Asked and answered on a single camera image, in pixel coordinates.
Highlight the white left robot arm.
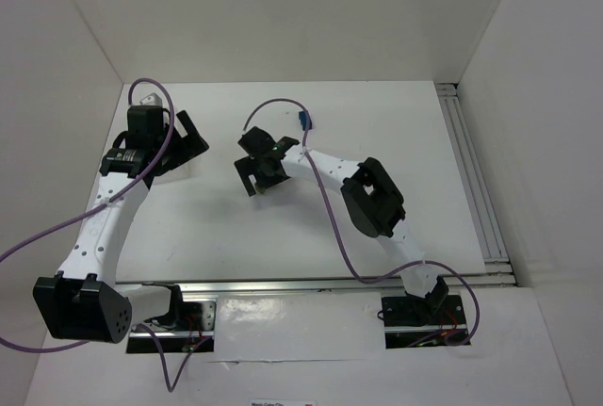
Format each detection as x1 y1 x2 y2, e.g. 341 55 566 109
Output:
33 106 209 343

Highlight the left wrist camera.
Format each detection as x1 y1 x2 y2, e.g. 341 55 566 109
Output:
139 93 163 107

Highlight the blue wood block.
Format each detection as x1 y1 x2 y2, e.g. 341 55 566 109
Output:
298 110 313 131

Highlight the aluminium front rail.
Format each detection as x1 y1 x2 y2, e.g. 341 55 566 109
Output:
112 274 489 297

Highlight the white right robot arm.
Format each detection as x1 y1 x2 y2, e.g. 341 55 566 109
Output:
235 126 448 324

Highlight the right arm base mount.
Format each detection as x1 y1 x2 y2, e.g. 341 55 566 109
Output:
377 295 468 349

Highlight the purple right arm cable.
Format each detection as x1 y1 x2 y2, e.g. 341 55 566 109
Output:
243 98 481 347

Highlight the aluminium side rail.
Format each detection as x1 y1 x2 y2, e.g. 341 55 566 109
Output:
435 83 517 287

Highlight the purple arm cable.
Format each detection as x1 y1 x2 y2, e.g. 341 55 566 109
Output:
243 98 481 347
0 78 213 392

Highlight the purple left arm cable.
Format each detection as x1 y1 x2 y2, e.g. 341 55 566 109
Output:
0 78 213 392

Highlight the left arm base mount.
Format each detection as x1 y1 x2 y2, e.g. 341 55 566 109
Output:
142 298 217 354

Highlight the white paper label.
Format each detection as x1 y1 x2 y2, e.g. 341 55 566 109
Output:
248 398 317 406

